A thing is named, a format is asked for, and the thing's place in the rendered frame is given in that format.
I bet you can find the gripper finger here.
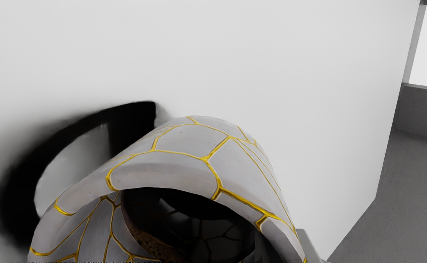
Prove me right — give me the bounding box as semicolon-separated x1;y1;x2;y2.
296;229;324;263

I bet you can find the grey mug with gold cracks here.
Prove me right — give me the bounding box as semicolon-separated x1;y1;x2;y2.
27;116;307;263

